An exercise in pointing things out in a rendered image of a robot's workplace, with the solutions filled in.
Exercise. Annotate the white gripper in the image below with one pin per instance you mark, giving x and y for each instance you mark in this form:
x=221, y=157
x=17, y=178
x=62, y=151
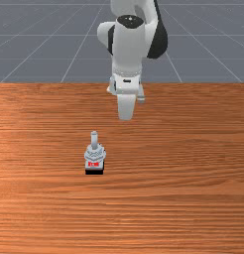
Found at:
x=126, y=96

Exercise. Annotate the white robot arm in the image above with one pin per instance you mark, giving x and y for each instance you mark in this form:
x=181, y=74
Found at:
x=129, y=36

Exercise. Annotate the small grey toggle switch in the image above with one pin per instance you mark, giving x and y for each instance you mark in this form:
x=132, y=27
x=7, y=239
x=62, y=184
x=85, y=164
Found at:
x=94, y=155

